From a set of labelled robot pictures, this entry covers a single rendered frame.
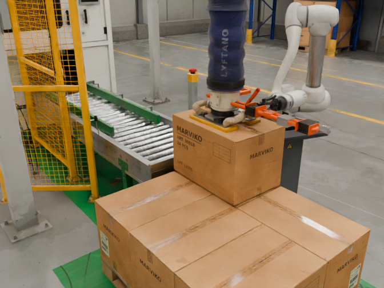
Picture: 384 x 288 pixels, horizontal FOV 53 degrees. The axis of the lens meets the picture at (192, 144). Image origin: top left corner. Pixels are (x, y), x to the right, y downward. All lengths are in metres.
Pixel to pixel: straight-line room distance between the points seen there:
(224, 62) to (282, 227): 0.95
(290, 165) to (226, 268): 1.38
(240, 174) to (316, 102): 0.95
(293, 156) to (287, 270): 1.30
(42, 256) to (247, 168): 1.56
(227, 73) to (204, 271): 1.07
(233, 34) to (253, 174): 0.80
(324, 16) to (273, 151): 0.89
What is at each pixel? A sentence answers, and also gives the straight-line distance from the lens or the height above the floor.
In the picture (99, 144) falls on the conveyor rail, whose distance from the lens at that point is 3.28.
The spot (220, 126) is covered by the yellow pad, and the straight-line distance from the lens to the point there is 2.23.
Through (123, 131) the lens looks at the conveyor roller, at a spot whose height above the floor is 0.53.
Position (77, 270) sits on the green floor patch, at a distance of 2.77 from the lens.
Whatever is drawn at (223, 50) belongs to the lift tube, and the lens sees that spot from 2.20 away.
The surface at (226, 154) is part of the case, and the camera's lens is 2.16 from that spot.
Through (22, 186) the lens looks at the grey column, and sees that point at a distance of 3.08.
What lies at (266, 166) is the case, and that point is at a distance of 2.33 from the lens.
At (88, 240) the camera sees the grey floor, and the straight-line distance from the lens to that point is 3.00.
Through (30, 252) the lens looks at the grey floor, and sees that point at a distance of 3.02.
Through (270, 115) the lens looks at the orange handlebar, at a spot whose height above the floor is 1.09.
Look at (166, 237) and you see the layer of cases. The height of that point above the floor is 0.54.
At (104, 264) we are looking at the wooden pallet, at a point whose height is 0.09.
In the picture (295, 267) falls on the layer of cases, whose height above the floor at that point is 0.54.
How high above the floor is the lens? 1.76
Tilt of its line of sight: 23 degrees down
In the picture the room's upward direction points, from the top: straight up
